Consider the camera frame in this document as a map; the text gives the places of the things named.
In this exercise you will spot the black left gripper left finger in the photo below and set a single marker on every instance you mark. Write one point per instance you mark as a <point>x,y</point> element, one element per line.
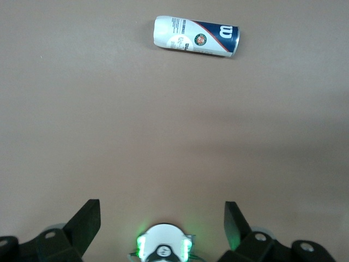
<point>79,229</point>

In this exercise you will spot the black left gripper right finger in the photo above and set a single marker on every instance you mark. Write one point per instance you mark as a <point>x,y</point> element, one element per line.
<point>234,226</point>

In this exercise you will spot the brown table mat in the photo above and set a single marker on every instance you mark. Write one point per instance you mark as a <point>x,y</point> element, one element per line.
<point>109,122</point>

